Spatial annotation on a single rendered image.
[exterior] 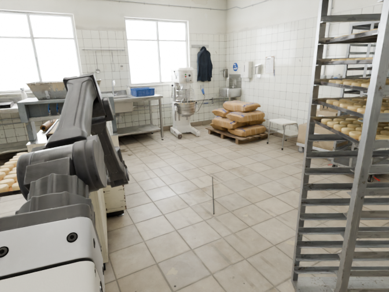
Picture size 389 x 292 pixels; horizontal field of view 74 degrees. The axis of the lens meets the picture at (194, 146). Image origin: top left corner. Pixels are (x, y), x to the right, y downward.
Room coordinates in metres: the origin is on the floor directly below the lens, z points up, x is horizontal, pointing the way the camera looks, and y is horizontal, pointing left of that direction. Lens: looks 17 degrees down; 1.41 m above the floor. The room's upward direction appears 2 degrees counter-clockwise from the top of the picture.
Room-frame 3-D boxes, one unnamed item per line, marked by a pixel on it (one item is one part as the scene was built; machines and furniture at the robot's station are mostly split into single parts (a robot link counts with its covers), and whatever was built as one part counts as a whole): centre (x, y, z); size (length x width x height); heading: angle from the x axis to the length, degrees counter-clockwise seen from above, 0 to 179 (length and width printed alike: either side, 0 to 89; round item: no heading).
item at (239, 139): (5.21, -0.90, 0.06); 1.20 x 0.80 x 0.11; 31
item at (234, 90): (6.12, -0.89, 0.93); 0.99 x 0.38 x 1.09; 28
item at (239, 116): (4.95, -1.03, 0.47); 0.72 x 0.42 x 0.17; 124
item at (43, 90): (2.28, 1.07, 1.25); 0.56 x 0.29 x 0.14; 109
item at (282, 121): (4.45, -1.62, 0.23); 0.45 x 0.45 x 0.46; 20
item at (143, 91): (5.21, 0.99, 0.95); 0.40 x 0.30 x 0.14; 121
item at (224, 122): (5.10, -0.71, 0.32); 0.72 x 0.42 x 0.17; 33
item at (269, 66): (5.32, -1.53, 1.37); 0.27 x 0.02 x 0.40; 28
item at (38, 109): (2.28, 1.07, 1.01); 0.72 x 0.33 x 0.34; 109
